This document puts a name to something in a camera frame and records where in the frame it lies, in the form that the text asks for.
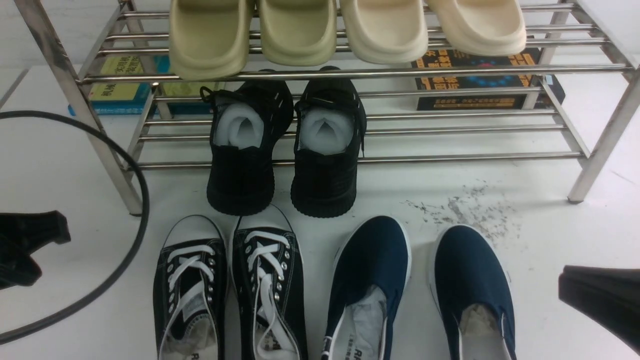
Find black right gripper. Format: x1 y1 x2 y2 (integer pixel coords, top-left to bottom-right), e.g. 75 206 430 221
558 265 640 353

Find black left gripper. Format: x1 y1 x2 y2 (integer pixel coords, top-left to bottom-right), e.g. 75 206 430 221
0 210 71 290

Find black canvas sneaker white sole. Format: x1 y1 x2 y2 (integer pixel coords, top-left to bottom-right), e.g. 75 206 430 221
227 204 309 360

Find stainless steel shoe rack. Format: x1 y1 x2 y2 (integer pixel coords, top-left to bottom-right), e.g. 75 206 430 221
15 0 639 217

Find navy slip-on shoe right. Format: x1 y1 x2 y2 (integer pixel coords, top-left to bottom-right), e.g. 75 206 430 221
429 224 517 360

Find navy slip-on shoe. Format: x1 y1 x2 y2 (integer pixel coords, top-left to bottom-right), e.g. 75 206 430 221
429 224 517 360
320 215 412 360

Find black canvas sneaker white laces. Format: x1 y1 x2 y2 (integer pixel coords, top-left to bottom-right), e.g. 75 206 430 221
152 214 228 360

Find yellow and blue book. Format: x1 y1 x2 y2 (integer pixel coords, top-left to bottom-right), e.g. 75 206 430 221
87 55 226 116

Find navy slip-on shoe left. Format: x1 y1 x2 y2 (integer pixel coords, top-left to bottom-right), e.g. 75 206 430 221
320 215 412 360

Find black knit sneaker left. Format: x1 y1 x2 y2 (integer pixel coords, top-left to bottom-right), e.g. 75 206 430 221
199 79 294 216

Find black knit sneaker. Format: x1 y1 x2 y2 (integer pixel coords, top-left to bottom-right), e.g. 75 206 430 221
199 79 294 216
290 78 367 218

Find olive green slipper left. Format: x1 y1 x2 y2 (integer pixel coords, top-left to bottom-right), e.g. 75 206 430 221
168 0 255 81

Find olive green slipper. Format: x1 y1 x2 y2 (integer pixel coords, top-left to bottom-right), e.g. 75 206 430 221
257 0 338 67
168 0 255 81

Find cream slipper right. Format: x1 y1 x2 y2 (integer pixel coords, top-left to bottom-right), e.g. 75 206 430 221
427 0 527 57

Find cream slipper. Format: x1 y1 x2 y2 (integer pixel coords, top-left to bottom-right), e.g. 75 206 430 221
340 0 429 64
427 0 527 57

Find black knit sneaker right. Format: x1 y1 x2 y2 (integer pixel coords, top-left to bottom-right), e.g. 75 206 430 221
290 78 367 218

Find olive green slipper right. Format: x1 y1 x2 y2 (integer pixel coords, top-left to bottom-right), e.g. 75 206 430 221
257 0 338 67

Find cream slipper left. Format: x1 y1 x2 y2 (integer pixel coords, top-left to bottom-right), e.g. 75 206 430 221
340 0 429 64

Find black cable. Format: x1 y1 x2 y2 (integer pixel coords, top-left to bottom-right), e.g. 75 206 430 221
0 110 151 346

